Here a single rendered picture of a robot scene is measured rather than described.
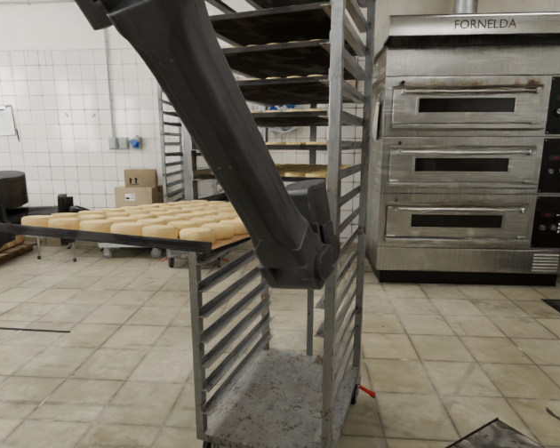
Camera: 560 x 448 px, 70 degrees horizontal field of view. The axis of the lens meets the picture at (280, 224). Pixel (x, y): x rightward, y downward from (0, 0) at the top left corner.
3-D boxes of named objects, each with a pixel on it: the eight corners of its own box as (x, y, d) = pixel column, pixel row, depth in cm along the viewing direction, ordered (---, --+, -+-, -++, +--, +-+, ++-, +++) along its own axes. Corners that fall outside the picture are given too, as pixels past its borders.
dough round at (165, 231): (184, 238, 61) (183, 226, 60) (166, 244, 56) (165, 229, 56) (155, 236, 62) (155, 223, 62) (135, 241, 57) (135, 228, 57)
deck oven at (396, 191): (376, 293, 309) (390, 13, 269) (357, 252, 427) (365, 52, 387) (587, 299, 298) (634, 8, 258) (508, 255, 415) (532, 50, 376)
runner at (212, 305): (205, 318, 130) (205, 309, 129) (198, 317, 131) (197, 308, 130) (274, 263, 189) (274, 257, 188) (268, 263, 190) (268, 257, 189)
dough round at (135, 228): (106, 239, 58) (105, 226, 58) (116, 234, 63) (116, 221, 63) (140, 240, 59) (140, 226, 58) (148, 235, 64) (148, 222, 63)
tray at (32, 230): (211, 253, 51) (211, 242, 51) (-6, 231, 65) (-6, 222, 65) (322, 213, 107) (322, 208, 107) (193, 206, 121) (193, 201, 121)
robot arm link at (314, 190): (261, 284, 53) (323, 285, 49) (245, 200, 50) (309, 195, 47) (295, 252, 64) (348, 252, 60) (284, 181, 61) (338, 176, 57)
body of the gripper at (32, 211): (72, 240, 87) (33, 243, 84) (69, 193, 85) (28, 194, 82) (71, 245, 81) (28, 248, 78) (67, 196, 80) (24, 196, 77)
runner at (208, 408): (210, 415, 137) (209, 408, 136) (203, 413, 138) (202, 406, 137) (274, 333, 196) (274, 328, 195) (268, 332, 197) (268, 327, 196)
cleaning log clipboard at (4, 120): (20, 141, 433) (15, 103, 425) (19, 141, 431) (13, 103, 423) (-4, 141, 435) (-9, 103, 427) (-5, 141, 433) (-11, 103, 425)
